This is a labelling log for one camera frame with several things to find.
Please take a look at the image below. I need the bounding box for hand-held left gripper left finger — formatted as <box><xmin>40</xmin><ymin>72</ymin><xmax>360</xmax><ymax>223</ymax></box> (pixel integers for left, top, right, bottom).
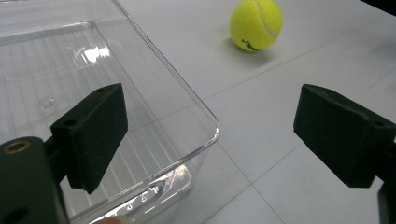
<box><xmin>49</xmin><ymin>82</ymin><xmax>129</xmax><ymax>195</ymax></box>

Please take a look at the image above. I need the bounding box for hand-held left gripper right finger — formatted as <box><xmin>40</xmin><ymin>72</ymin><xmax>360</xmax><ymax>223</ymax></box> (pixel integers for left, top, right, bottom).
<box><xmin>292</xmin><ymin>83</ymin><xmax>396</xmax><ymax>189</ymax></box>

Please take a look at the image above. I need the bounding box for clear plastic container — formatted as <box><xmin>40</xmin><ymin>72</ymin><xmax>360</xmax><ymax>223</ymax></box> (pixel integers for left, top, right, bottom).
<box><xmin>0</xmin><ymin>0</ymin><xmax>220</xmax><ymax>224</ymax></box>

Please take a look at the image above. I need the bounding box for yellow tennis ball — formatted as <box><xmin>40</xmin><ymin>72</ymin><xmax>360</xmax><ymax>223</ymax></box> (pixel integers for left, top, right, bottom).
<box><xmin>229</xmin><ymin>0</ymin><xmax>284</xmax><ymax>52</ymax></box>

